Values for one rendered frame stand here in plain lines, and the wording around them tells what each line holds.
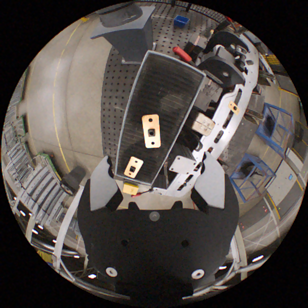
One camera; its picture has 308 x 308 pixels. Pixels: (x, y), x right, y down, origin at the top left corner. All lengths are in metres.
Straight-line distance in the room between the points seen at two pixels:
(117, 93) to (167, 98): 0.56
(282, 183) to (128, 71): 8.53
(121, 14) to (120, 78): 0.50
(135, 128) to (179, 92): 0.13
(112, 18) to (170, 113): 0.39
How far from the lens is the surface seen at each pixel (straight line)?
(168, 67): 0.23
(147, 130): 0.21
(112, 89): 0.75
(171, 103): 0.21
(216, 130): 0.48
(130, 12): 0.42
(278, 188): 8.33
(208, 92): 0.34
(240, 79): 0.31
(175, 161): 0.33
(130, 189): 0.39
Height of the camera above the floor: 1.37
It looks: 58 degrees down
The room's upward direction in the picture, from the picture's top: 179 degrees counter-clockwise
